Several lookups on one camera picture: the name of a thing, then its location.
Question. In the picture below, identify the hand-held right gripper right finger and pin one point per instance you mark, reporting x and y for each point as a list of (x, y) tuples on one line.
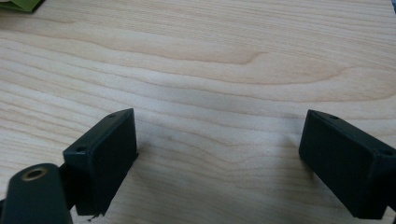
[(348, 168)]

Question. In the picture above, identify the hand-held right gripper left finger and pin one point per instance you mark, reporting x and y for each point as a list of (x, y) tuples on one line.
[(102, 168)]

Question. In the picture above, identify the green box lid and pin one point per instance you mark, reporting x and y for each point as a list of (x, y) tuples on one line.
[(18, 4)]

